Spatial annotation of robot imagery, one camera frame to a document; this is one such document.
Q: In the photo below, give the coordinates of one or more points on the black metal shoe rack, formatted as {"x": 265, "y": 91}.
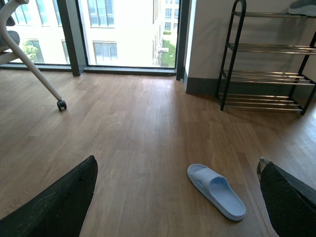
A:
{"x": 264, "y": 61}

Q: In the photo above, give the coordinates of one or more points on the grey knit sneaker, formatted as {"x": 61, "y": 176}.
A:
{"x": 303, "y": 7}

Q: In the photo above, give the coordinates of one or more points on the white slide sandal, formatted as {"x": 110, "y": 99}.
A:
{"x": 217, "y": 190}

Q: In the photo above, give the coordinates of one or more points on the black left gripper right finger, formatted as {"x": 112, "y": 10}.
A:
{"x": 290, "y": 203}

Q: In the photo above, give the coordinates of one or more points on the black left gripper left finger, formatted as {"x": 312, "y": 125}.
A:
{"x": 59, "y": 210}

